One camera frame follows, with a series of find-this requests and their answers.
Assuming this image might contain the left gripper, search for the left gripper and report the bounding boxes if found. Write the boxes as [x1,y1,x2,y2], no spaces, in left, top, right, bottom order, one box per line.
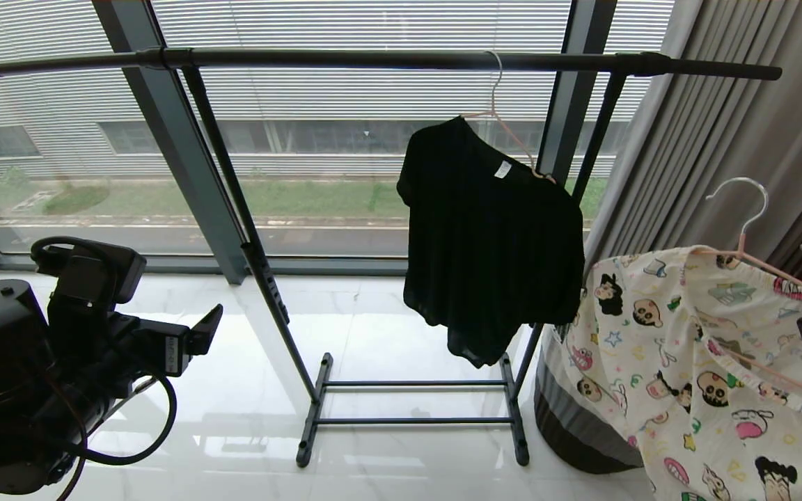
[121,304,224,378]

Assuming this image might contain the pink clothes hanger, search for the pink clothes hanger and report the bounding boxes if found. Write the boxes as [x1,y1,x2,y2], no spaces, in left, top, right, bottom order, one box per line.
[462,50,556,183]
[690,177,802,404]

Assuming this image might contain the cream printed garment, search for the cream printed garment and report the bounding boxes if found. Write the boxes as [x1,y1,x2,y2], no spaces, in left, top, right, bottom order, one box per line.
[558,245,802,501]

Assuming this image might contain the black garment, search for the black garment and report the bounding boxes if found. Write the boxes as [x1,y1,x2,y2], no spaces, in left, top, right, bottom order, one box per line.
[396,116,586,368]

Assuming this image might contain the white laundry basket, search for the white laundry basket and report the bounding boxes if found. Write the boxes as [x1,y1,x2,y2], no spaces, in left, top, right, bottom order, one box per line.
[533,324,645,475]

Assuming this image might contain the black clothes rack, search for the black clothes rack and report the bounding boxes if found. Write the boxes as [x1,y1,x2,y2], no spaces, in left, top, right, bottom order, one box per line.
[0,47,783,468]

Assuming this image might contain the beige curtain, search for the beige curtain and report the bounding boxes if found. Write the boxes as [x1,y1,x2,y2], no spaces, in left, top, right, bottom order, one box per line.
[582,0,802,279]

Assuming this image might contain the black cable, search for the black cable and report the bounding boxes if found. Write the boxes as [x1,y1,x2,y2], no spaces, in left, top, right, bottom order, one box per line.
[60,372,178,501]

